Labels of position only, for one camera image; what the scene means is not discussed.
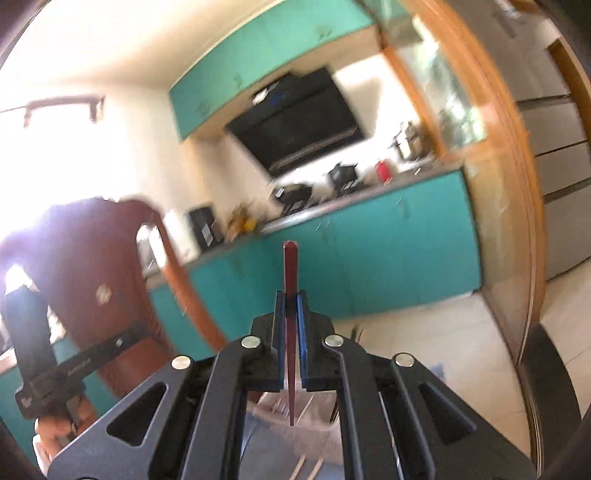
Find silver refrigerator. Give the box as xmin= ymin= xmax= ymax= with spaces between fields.
xmin=489 ymin=0 xmax=591 ymax=282

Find black wok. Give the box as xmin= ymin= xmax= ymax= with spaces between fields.
xmin=270 ymin=184 xmax=315 ymax=215

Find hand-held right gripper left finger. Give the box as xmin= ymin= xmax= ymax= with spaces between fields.
xmin=46 ymin=291 xmax=287 ymax=480

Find person's left hand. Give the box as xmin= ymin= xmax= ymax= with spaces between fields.
xmin=36 ymin=406 xmax=95 ymax=462

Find black range hood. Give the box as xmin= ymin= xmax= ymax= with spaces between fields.
xmin=225 ymin=67 xmax=365 ymax=178

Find teal lower cabinets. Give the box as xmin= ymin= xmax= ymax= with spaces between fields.
xmin=0 ymin=168 xmax=483 ymax=435

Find stainless steel pot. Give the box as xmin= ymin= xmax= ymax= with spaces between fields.
xmin=390 ymin=122 xmax=423 ymax=161

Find grey plastic utensil holder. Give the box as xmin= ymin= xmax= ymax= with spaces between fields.
xmin=240 ymin=390 xmax=345 ymax=480

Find teal upper cabinets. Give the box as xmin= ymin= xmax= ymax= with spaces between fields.
xmin=168 ymin=14 xmax=393 ymax=141

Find black countertop appliance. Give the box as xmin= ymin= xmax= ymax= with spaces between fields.
xmin=188 ymin=206 xmax=225 ymax=252

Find yellow food items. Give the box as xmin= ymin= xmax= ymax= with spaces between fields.
xmin=226 ymin=203 xmax=259 ymax=241

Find teal cabinets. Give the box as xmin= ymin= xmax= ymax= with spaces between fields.
xmin=168 ymin=14 xmax=393 ymax=141
xmin=0 ymin=168 xmax=483 ymax=435

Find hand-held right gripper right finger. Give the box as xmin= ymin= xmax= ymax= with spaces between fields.
xmin=298 ymin=291 xmax=539 ymax=480

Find pile of chopsticks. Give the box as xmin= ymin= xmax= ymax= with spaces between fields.
xmin=272 ymin=397 xmax=325 ymax=480

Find wooden framed glass door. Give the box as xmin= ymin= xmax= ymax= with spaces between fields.
xmin=383 ymin=0 xmax=546 ymax=365

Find grey kitchen countertop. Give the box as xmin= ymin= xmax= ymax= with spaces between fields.
xmin=143 ymin=161 xmax=462 ymax=278

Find reddish brown chopstick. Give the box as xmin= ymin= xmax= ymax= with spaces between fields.
xmin=283 ymin=240 xmax=300 ymax=425

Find black cooking pot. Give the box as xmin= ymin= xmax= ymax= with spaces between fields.
xmin=328 ymin=162 xmax=361 ymax=197

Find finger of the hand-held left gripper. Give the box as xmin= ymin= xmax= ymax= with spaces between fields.
xmin=4 ymin=285 xmax=57 ymax=385

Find carved wooden chair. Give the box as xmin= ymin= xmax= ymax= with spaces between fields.
xmin=0 ymin=198 xmax=227 ymax=416

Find dark curtain rod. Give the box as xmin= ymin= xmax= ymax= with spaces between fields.
xmin=0 ymin=95 xmax=107 ymax=121

